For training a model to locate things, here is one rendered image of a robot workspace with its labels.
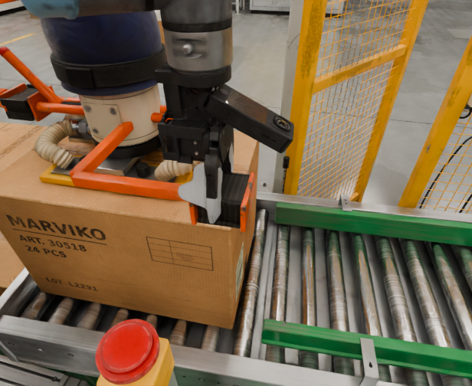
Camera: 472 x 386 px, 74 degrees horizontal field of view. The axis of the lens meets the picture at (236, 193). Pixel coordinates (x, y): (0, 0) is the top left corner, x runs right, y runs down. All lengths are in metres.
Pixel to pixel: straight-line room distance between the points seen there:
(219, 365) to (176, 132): 0.62
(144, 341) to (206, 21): 0.35
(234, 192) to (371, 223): 0.81
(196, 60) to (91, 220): 0.50
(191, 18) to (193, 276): 0.58
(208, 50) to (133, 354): 0.34
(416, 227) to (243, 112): 0.97
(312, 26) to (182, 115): 0.71
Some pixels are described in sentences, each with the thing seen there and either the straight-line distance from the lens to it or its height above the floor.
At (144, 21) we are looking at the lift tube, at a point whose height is 1.28.
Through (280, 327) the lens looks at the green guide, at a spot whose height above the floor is 0.64.
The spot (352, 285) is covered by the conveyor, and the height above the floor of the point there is 0.49.
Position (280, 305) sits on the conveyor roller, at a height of 0.55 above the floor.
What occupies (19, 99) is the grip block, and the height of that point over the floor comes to 1.11.
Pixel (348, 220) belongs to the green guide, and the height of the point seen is 0.61.
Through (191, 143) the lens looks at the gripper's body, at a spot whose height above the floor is 1.19.
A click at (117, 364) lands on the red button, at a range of 0.41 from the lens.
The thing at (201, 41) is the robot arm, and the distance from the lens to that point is 0.35.
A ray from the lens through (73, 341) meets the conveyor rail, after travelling 0.98.
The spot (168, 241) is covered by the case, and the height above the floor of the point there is 0.88.
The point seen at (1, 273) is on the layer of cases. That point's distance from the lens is 1.31.
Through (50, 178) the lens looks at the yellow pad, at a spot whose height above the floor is 0.97.
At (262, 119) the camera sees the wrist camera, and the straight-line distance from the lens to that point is 0.39.
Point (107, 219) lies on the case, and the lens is 0.74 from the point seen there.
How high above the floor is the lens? 1.40
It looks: 39 degrees down
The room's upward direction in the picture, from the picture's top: straight up
